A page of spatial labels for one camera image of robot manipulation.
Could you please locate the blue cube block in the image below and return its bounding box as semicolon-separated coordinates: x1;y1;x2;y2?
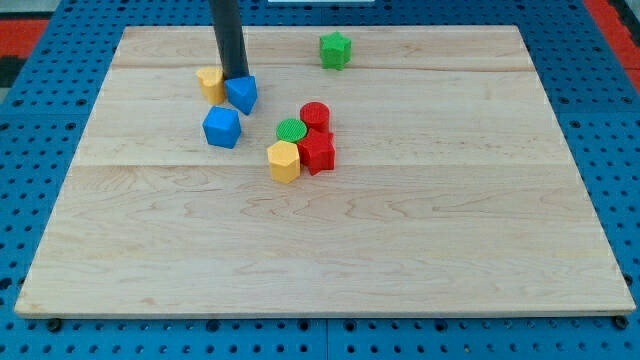
202;106;241;149

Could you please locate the red star block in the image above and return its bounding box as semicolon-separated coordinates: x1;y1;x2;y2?
297;129;335;175

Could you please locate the yellow hexagon block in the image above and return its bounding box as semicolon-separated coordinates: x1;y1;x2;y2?
267;140;301;183

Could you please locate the green cylinder block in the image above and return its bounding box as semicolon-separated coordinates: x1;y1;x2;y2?
276;118;308;143

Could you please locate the red cylinder block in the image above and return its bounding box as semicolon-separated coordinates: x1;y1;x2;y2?
299;102;330;132

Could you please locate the wooden board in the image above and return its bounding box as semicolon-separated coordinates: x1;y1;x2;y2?
15;25;636;319

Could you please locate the blue triangular block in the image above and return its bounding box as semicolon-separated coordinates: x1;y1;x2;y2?
224;76;258;115

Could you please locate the green star block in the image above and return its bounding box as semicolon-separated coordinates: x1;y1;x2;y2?
319;31;352;71

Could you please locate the yellow heart block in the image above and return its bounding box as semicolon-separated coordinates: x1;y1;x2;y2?
196;67;226;105

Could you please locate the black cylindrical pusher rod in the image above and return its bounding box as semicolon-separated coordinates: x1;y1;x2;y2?
209;0;249;79

